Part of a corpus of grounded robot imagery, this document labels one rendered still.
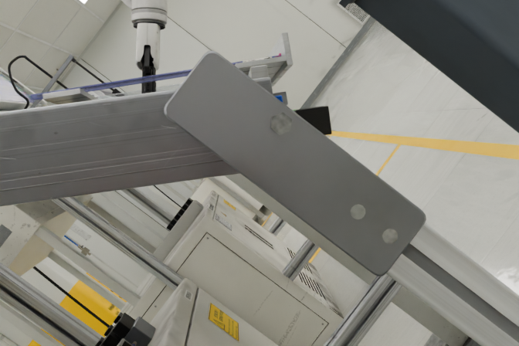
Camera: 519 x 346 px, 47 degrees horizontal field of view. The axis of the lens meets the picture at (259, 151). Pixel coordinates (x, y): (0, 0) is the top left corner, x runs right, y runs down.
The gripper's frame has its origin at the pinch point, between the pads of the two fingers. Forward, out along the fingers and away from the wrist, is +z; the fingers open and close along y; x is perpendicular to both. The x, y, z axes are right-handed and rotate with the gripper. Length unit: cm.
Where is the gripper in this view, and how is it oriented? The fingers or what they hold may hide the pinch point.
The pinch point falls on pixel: (148, 89)
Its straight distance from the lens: 145.4
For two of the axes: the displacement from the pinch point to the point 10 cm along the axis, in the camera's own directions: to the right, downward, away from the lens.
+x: 10.0, 0.0, 0.9
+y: 0.9, -0.2, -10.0
